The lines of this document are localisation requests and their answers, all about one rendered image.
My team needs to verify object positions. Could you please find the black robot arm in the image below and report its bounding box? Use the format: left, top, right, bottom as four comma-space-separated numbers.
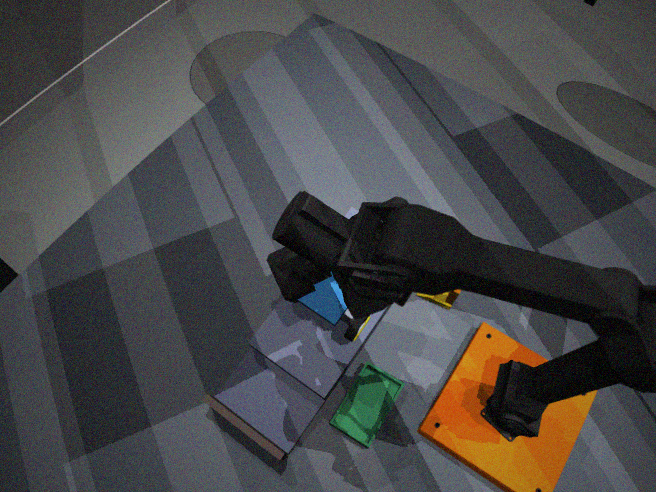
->
272, 191, 656, 442

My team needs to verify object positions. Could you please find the grey-lavender ramp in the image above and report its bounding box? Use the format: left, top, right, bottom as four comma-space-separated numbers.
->
203, 297, 392, 461

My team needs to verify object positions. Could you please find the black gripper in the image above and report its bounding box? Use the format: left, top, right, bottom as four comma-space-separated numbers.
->
267, 196, 409, 302

